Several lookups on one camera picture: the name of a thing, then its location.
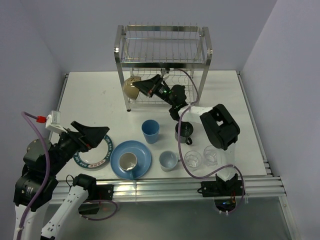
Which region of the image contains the aluminium frame rail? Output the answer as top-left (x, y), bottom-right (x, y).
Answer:
top-left (49, 174), bottom-right (287, 203)

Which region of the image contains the steel two-tier dish rack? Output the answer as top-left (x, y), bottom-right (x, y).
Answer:
top-left (113, 23), bottom-right (213, 103)

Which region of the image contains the black bowl tan outside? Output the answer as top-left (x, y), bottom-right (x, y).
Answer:
top-left (122, 76), bottom-right (142, 100)

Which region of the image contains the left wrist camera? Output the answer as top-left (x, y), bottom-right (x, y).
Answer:
top-left (36, 110), bottom-right (67, 134)

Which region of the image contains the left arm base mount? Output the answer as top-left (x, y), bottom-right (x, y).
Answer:
top-left (78, 184), bottom-right (115, 219)

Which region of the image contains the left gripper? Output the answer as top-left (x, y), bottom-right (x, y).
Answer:
top-left (47, 119), bottom-right (109, 175)

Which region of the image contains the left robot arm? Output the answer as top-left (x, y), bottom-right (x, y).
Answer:
top-left (13, 121), bottom-right (110, 240)

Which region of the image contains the blue round plate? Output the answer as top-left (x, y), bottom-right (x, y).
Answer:
top-left (110, 140), bottom-right (152, 180)

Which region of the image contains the light grey mug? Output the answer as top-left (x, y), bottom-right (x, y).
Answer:
top-left (159, 150), bottom-right (181, 172)

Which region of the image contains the white plate teal rim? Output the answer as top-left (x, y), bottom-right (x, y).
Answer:
top-left (73, 134), bottom-right (114, 170)

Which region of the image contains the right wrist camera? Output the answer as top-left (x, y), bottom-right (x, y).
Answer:
top-left (160, 68), bottom-right (175, 80)

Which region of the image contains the clear glass left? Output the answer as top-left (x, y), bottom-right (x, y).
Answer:
top-left (184, 150), bottom-right (202, 172)

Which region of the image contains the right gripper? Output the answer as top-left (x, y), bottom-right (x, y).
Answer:
top-left (132, 74), bottom-right (176, 107)

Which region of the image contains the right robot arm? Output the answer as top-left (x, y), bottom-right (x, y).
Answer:
top-left (131, 74), bottom-right (245, 195)

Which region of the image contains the blue plastic tumbler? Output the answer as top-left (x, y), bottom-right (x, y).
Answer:
top-left (141, 119), bottom-right (160, 144)

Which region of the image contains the clear glass right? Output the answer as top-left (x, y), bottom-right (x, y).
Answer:
top-left (203, 145), bottom-right (219, 167)

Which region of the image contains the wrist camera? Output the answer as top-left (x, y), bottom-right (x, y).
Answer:
top-left (160, 68), bottom-right (175, 80)
top-left (36, 110), bottom-right (67, 134)

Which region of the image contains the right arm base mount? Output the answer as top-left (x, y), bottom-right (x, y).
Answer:
top-left (197, 173), bottom-right (245, 198)

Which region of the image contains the clear glass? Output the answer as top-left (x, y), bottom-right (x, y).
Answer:
top-left (184, 150), bottom-right (202, 172)
top-left (203, 145), bottom-right (219, 167)

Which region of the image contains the dark green mug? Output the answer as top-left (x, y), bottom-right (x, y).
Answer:
top-left (180, 121), bottom-right (194, 145)

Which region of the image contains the blue flower mug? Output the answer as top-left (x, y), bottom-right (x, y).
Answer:
top-left (119, 152), bottom-right (138, 180)

